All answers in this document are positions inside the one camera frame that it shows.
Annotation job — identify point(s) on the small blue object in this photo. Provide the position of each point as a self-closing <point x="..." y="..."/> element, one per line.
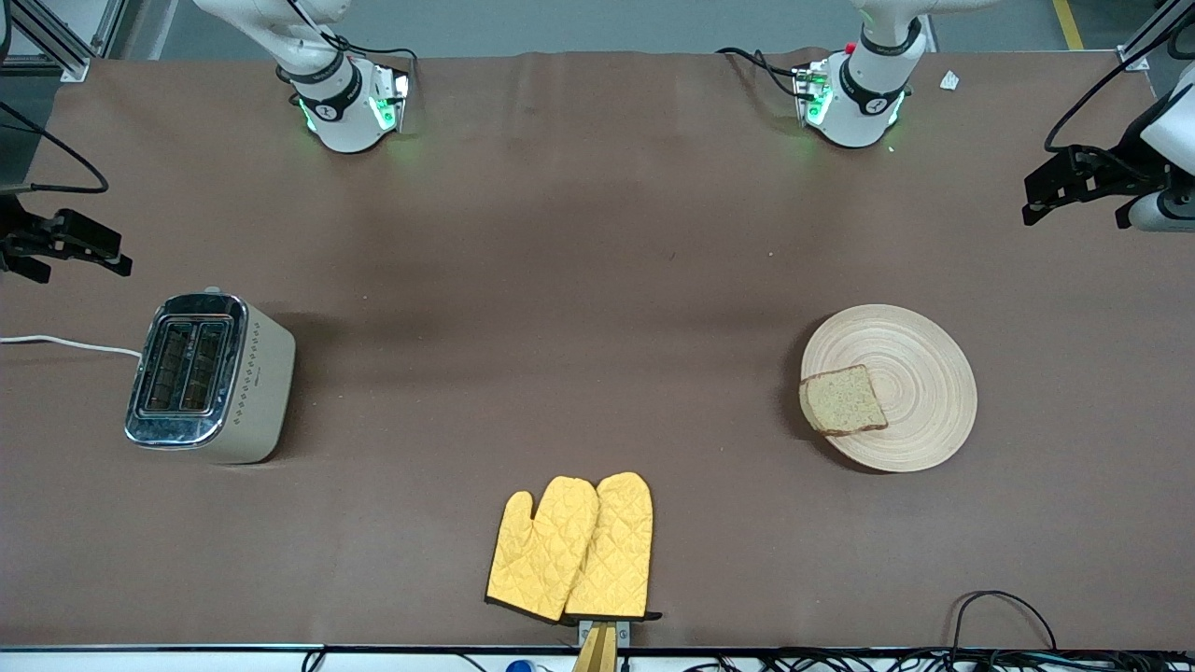
<point x="519" y="666"/>

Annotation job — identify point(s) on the small white paper scrap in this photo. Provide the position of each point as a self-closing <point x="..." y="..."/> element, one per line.
<point x="949" y="81"/>

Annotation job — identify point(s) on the aluminium frame profile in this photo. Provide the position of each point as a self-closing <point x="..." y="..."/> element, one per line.
<point x="1144" y="42"/>
<point x="56" y="51"/>

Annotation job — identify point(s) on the brown table cover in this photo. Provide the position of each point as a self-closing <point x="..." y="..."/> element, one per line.
<point x="597" y="233"/>

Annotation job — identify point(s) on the brown bread slice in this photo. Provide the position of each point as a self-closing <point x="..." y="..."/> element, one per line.
<point x="842" y="401"/>

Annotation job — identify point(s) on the round wooden plate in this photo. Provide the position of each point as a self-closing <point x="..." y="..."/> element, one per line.
<point x="920" y="373"/>

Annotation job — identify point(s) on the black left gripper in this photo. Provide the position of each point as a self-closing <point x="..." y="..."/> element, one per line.
<point x="1107" y="177"/>

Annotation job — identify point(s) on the yellow quilted oven mitt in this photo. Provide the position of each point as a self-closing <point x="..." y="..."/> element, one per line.
<point x="537" y="555"/>
<point x="616" y="551"/>

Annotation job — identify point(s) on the wooden and metal table clamp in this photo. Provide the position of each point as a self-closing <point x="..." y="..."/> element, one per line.
<point x="599" y="649"/>

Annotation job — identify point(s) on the white table edge rail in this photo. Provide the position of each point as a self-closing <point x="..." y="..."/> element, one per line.
<point x="187" y="663"/>

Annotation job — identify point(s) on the chrome and beige toaster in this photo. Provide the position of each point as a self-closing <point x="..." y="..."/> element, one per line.
<point x="210" y="383"/>

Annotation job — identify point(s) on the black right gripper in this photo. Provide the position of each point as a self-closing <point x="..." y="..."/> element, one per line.
<point x="21" y="235"/>

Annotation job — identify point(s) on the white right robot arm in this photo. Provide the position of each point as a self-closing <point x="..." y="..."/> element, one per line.
<point x="345" y="121"/>

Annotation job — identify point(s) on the metal base connector bracket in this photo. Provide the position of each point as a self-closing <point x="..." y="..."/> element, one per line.
<point x="397" y="98"/>
<point x="808" y="93"/>

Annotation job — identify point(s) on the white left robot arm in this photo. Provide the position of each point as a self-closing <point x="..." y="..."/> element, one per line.
<point x="859" y="112"/>

